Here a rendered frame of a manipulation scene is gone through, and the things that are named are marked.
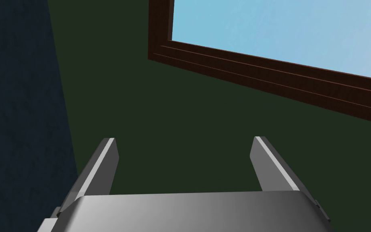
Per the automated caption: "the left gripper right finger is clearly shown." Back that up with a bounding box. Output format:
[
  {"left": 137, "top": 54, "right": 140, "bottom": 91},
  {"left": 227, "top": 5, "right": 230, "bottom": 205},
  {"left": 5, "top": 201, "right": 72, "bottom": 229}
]
[{"left": 249, "top": 136, "right": 317, "bottom": 204}]

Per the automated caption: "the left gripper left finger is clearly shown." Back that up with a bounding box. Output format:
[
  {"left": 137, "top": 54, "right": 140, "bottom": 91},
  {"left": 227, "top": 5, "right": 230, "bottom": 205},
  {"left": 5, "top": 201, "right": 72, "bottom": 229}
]
[{"left": 58, "top": 137, "right": 120, "bottom": 215}]

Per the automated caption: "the brown framed window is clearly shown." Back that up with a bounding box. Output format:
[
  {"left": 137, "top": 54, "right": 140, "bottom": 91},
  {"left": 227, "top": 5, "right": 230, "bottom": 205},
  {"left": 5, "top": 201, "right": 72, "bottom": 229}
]
[{"left": 147, "top": 0, "right": 371, "bottom": 127}]

